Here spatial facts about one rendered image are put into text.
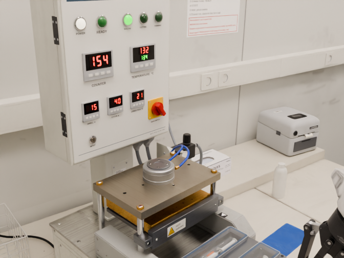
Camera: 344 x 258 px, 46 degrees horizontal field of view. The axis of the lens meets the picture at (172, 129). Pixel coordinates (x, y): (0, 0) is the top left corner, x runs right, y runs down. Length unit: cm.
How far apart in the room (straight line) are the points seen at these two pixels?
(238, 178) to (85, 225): 76
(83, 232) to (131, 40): 53
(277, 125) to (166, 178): 107
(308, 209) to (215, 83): 64
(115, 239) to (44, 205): 63
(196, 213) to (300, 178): 95
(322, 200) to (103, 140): 101
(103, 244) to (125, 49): 47
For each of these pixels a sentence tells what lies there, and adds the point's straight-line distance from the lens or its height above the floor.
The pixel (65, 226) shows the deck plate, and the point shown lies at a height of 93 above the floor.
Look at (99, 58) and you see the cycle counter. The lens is 96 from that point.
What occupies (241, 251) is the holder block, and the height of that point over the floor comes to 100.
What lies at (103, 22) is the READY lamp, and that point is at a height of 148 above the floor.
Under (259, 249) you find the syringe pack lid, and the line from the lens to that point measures 97.
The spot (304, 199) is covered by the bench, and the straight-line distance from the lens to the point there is 172.
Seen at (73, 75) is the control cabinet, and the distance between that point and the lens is 94.
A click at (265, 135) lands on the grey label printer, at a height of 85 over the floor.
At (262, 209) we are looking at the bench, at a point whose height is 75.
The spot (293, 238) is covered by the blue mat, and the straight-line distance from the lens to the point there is 148.
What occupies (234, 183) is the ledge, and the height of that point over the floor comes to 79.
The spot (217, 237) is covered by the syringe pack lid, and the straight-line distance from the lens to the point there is 99.
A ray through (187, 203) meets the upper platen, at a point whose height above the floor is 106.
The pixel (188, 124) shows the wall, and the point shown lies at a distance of 180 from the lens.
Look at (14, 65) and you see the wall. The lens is 137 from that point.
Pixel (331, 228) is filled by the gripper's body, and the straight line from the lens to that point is 73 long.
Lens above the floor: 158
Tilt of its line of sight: 21 degrees down
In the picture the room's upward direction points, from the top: 1 degrees clockwise
